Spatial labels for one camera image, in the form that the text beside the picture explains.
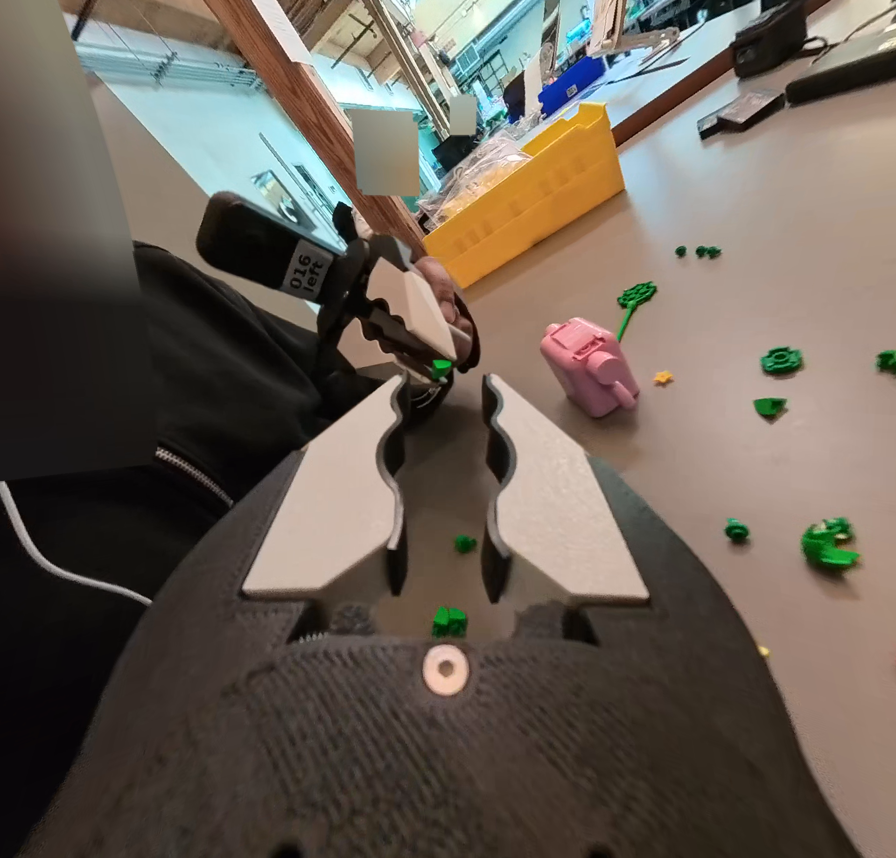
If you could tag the paper sign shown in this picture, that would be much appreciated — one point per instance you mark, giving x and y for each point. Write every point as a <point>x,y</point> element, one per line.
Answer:
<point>276,11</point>

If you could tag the green spiky plant brick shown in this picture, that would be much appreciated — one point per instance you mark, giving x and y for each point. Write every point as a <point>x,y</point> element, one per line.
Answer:
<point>887,361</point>

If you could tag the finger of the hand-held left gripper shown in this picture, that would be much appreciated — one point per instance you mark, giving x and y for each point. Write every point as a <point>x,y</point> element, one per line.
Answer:
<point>402,343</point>
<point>413,305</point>

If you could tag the green flat stem piece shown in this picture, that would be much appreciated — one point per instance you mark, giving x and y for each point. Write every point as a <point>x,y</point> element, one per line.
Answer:
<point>637,295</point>

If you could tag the scattered green leaf pieces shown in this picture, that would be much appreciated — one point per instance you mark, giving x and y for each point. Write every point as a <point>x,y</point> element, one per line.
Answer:
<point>449,620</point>

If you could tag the green clawed plant brick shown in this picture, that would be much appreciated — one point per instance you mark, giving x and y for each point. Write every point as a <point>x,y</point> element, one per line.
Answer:
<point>829,546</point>

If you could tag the green round plate brick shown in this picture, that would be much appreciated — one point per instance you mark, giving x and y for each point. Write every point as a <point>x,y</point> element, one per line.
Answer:
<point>780,360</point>

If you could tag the wooden post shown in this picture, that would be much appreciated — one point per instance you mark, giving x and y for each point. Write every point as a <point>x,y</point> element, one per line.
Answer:
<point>294,102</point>

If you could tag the person's black jacket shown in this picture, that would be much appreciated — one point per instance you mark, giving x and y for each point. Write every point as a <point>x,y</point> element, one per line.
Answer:
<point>175,382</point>

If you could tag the person's left forearm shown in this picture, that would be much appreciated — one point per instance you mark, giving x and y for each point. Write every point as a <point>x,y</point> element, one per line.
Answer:
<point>280,354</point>

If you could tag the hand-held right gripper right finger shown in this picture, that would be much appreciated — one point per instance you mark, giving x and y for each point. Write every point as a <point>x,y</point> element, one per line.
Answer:
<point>567,522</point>

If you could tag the blue plastic bin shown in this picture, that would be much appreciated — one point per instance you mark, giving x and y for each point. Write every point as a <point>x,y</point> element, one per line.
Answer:
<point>570,85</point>

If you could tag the clear plastic bags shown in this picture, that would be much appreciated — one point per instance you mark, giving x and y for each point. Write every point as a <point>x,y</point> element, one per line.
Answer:
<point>476,165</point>

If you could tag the black camera box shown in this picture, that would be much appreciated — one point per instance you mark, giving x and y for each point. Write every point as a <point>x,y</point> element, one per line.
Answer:
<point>770,39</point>

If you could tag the green half-dome brick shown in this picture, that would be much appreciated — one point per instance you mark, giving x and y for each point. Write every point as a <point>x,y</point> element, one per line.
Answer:
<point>770,406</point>

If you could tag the pink brick watering can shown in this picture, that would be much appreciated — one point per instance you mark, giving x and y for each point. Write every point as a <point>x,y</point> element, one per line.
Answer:
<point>588,368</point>

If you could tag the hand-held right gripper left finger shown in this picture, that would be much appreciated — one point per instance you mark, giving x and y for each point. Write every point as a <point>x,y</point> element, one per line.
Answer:
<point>329,522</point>

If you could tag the small black flat device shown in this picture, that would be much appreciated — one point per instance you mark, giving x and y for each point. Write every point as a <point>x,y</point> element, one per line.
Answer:
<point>742,113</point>

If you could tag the person's left hand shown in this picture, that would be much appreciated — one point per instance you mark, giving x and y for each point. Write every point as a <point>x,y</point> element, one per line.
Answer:
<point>439,281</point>

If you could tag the black flat bar device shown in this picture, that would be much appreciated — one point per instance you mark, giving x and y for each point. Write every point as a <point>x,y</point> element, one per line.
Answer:
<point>840,78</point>

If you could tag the wooden cardboard stand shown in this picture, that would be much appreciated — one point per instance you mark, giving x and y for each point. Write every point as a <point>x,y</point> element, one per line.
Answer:
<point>616,4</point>

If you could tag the yellow plastic bin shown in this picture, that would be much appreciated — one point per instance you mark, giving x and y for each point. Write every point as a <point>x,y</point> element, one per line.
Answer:
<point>532,200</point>

